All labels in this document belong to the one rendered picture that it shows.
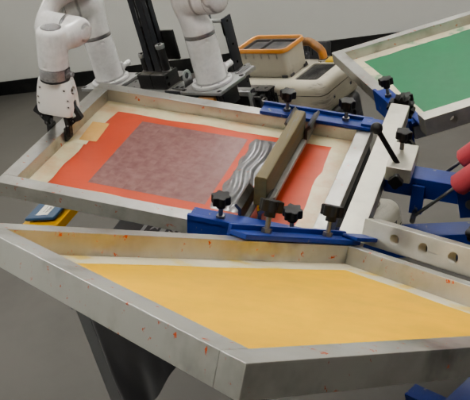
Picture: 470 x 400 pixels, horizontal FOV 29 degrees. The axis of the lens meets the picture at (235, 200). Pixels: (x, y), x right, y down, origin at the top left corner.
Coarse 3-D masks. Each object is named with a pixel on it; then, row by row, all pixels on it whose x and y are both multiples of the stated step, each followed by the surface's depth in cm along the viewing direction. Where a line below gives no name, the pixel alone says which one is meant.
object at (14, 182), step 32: (96, 96) 253; (128, 96) 256; (160, 96) 254; (320, 128) 242; (32, 160) 222; (352, 160) 225; (0, 192) 215; (32, 192) 212; (64, 192) 210; (96, 192) 210; (160, 224) 205; (320, 224) 201
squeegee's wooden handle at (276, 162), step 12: (300, 120) 228; (288, 132) 222; (300, 132) 230; (276, 144) 217; (288, 144) 219; (276, 156) 212; (288, 156) 221; (264, 168) 207; (276, 168) 211; (264, 180) 204; (276, 180) 213; (264, 192) 205
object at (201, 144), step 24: (120, 120) 249; (144, 120) 249; (96, 144) 237; (120, 144) 237; (144, 144) 237; (168, 144) 237; (192, 144) 238; (216, 144) 238; (240, 144) 238; (312, 144) 239; (312, 168) 228
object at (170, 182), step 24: (72, 168) 226; (96, 168) 226; (120, 168) 226; (144, 168) 227; (168, 168) 227; (192, 168) 227; (216, 168) 227; (120, 192) 217; (144, 192) 217; (168, 192) 217; (192, 192) 218; (288, 192) 219
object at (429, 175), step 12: (420, 168) 212; (432, 168) 212; (420, 180) 208; (432, 180) 208; (444, 180) 208; (396, 192) 212; (408, 192) 211; (432, 192) 209; (444, 192) 208; (456, 192) 207
